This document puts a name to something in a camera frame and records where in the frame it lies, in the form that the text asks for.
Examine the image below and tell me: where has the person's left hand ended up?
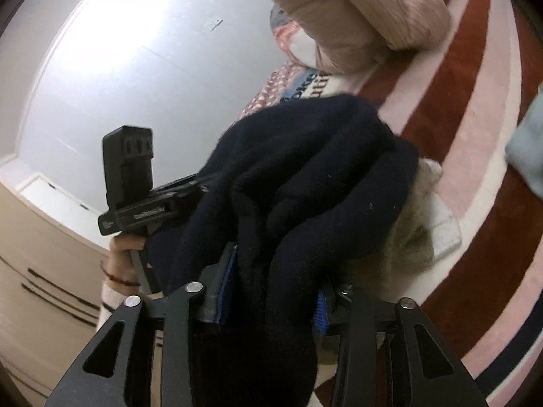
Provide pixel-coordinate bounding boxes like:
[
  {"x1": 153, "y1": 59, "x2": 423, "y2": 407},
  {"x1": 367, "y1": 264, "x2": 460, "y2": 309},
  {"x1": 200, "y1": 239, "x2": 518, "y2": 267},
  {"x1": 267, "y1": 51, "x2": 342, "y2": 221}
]
[{"x1": 104, "y1": 233, "x2": 145, "y2": 296}]

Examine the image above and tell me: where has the light blue sweatshirt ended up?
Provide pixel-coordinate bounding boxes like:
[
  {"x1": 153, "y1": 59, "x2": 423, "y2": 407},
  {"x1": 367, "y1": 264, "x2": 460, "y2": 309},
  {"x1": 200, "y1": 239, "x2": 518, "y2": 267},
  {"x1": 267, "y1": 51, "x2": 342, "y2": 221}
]
[{"x1": 505, "y1": 94, "x2": 543, "y2": 199}]

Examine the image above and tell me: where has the striped fleece blanket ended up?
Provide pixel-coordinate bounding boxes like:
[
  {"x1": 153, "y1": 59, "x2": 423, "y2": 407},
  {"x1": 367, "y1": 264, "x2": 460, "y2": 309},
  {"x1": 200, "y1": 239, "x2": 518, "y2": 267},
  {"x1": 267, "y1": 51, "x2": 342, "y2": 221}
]
[{"x1": 236, "y1": 0, "x2": 543, "y2": 407}]

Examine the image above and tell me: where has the polka dot bed sheet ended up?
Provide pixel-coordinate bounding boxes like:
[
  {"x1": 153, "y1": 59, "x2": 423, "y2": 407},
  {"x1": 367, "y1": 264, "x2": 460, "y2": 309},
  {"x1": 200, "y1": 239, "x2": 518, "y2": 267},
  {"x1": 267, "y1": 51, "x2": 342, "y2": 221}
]
[{"x1": 238, "y1": 62, "x2": 312, "y2": 119}]

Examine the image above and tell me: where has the left forearm white sleeve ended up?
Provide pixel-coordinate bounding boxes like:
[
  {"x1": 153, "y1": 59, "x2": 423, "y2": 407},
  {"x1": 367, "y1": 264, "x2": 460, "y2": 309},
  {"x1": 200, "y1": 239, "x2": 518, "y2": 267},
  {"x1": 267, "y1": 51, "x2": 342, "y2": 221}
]
[{"x1": 95, "y1": 279, "x2": 163, "y2": 333}]

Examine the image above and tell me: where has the dark navy knit sweater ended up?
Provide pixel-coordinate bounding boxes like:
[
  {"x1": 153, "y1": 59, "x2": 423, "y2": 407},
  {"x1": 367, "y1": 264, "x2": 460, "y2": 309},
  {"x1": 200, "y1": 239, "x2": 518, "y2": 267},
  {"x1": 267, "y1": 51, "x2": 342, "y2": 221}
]
[{"x1": 145, "y1": 95, "x2": 419, "y2": 406}]

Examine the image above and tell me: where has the olive fleece garment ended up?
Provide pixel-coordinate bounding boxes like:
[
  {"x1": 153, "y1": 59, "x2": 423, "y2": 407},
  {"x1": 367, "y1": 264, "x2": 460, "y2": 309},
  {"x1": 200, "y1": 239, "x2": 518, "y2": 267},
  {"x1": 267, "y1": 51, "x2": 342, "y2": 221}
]
[{"x1": 352, "y1": 158, "x2": 462, "y2": 286}]

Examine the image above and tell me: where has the beige drawer cabinet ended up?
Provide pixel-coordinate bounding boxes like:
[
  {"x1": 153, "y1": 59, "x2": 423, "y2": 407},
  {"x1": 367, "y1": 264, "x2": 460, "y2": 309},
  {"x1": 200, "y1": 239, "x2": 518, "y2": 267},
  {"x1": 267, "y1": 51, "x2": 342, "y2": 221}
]
[{"x1": 1, "y1": 187, "x2": 107, "y2": 406}]

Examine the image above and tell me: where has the tan pink quilted duvet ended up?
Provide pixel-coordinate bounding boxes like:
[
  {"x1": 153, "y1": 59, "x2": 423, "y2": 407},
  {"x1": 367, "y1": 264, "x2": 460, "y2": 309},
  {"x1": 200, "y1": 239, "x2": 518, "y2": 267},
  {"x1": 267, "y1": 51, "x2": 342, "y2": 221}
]
[{"x1": 270, "y1": 0, "x2": 451, "y2": 75}]

